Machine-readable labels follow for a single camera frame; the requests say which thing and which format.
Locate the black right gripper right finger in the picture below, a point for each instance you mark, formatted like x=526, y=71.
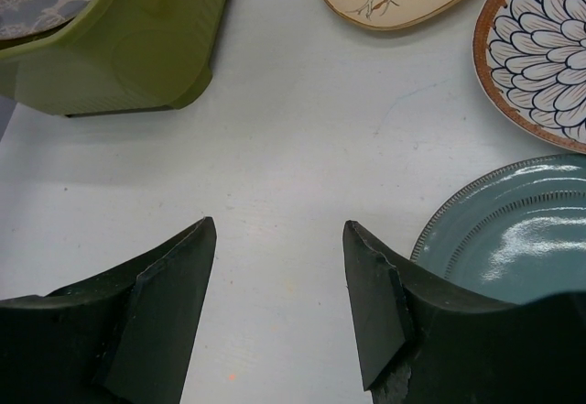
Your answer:
x=422, y=339

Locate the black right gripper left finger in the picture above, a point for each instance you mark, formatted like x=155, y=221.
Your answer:
x=122, y=336

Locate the brown rimmed petal pattern bowl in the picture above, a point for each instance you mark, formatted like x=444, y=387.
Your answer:
x=529, y=57

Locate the olive green plastic bin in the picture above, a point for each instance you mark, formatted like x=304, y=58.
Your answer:
x=115, y=56

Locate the light blue ceramic plate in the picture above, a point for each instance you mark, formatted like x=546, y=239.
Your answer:
x=516, y=234

